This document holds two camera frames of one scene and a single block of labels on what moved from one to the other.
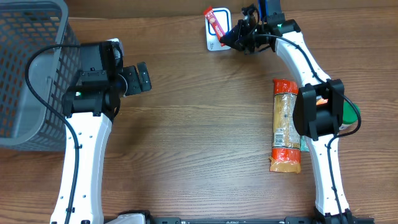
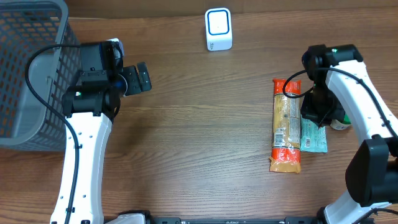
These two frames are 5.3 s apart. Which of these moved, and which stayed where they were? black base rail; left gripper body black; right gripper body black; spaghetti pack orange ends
Moved: right gripper body black
Stayed: spaghetti pack orange ends; black base rail; left gripper body black
